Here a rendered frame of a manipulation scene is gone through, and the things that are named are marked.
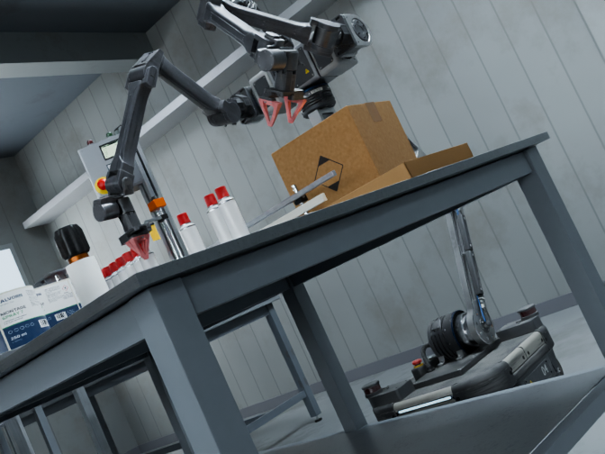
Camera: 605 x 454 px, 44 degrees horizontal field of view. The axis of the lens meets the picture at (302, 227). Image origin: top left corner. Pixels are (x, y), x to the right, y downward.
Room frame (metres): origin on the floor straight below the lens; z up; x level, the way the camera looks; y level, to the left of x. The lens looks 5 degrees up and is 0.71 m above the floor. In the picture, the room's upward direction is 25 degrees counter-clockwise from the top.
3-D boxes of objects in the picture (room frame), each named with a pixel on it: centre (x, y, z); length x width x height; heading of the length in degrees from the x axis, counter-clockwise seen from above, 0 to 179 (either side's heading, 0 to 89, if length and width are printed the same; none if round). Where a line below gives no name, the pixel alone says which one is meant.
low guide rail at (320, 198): (2.21, 0.31, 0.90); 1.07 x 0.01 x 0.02; 46
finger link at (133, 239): (2.35, 0.49, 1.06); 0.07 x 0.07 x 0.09; 47
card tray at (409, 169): (1.74, -0.23, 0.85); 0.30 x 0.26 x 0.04; 46
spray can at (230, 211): (2.13, 0.17, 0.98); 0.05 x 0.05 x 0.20
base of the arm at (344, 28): (2.48, -0.36, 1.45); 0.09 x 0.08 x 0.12; 52
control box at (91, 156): (2.57, 0.51, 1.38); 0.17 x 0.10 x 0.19; 101
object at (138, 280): (2.21, 0.53, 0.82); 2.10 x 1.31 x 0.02; 46
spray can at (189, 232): (2.27, 0.32, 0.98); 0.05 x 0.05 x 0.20
